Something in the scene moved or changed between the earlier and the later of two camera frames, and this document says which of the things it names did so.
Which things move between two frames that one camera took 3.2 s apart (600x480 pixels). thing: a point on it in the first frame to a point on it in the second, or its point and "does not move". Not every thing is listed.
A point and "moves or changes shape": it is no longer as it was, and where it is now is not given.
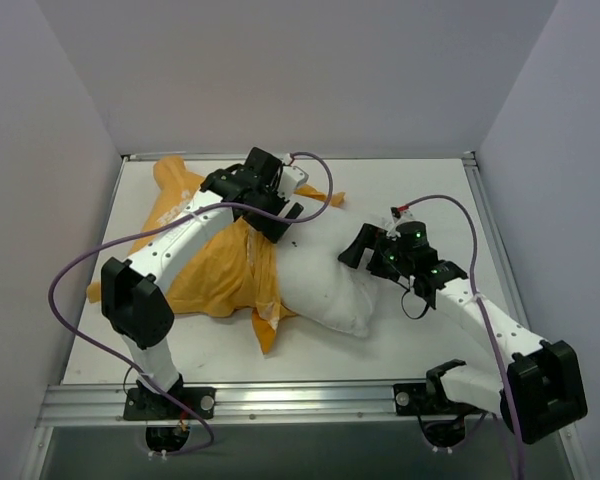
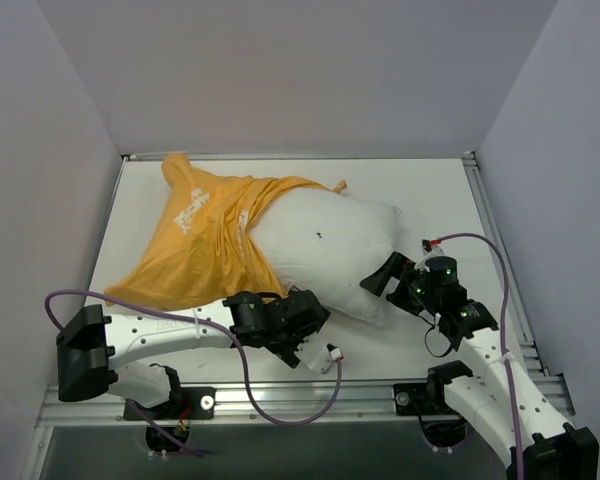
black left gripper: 268,214 to 306,315
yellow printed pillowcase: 234,275 moves or changes shape
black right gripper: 375,248 to 400,279
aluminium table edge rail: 479,191 does not move
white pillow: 312,282 moves or changes shape
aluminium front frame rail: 252,405 does not move
